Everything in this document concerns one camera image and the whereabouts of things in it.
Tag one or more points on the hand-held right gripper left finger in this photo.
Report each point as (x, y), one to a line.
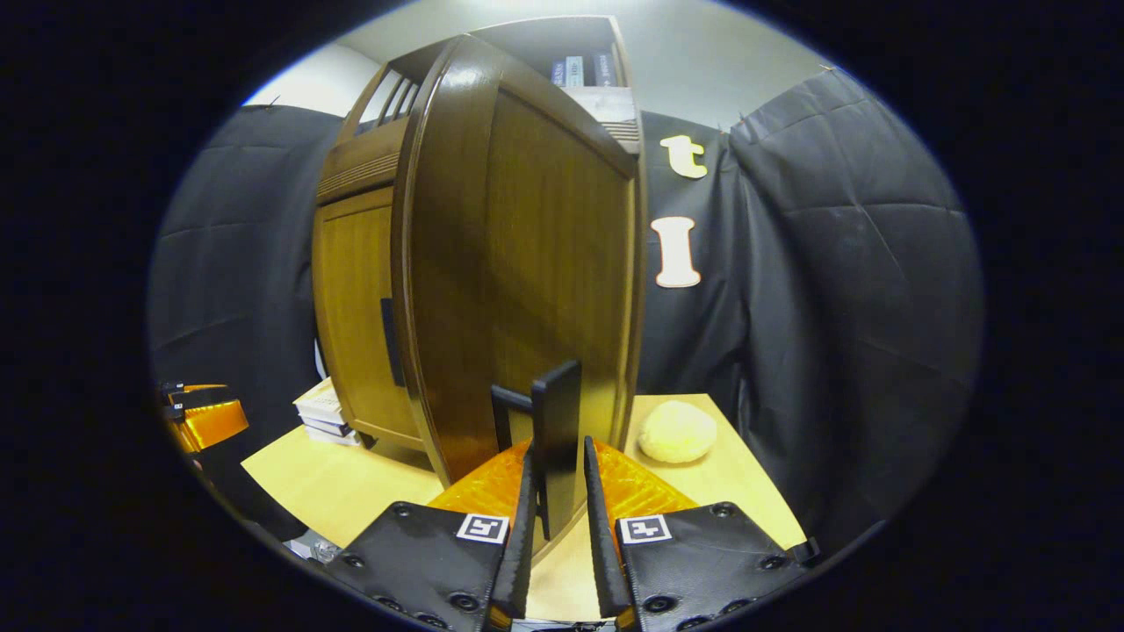
(525, 544)

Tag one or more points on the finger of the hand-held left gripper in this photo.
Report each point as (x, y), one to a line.
(198, 397)
(215, 426)

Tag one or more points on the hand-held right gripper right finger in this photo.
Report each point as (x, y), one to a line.
(599, 544)

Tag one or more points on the wooden shoe cabinet door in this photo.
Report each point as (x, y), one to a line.
(351, 307)
(544, 246)

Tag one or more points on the wooden double-door shoe cabinet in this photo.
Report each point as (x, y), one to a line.
(536, 39)

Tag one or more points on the white book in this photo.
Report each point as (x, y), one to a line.
(320, 402)
(335, 436)
(327, 426)

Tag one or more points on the cream plush ball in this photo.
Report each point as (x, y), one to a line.
(676, 432)

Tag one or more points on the black backdrop cloth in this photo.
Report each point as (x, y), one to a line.
(834, 307)

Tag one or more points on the dark blue book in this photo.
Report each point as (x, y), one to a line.
(558, 73)

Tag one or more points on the grey book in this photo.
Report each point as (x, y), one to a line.
(574, 71)

